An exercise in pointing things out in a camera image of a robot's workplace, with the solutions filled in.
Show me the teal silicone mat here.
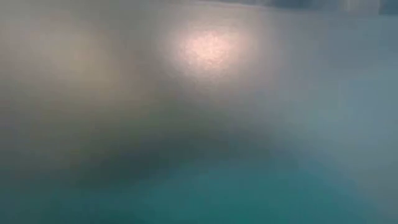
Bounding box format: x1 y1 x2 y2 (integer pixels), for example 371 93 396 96
0 0 398 224

